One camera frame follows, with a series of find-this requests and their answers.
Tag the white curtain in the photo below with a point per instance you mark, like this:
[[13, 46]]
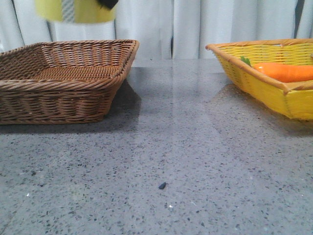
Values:
[[166, 29]]

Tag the yellow tape roll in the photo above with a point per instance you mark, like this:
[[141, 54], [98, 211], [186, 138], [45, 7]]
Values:
[[74, 11]]

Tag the small black debris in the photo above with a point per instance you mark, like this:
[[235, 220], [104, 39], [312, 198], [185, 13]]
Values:
[[162, 186]]

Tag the brown wicker basket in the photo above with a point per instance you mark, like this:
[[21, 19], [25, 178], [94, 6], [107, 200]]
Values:
[[63, 82]]

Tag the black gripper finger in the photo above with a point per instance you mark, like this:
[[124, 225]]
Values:
[[109, 4]]

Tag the orange toy carrot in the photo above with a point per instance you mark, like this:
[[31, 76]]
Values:
[[282, 72]]

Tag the yellow wicker basket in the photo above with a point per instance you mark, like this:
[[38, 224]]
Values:
[[294, 99]]

